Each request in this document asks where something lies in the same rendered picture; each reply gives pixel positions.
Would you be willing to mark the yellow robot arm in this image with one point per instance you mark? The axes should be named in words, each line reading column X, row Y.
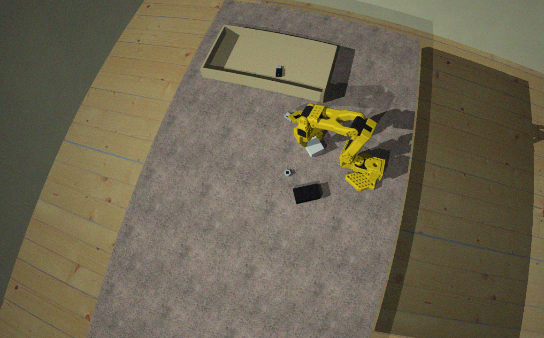
column 316, row 116

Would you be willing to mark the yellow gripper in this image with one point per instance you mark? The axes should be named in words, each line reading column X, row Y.
column 316, row 131

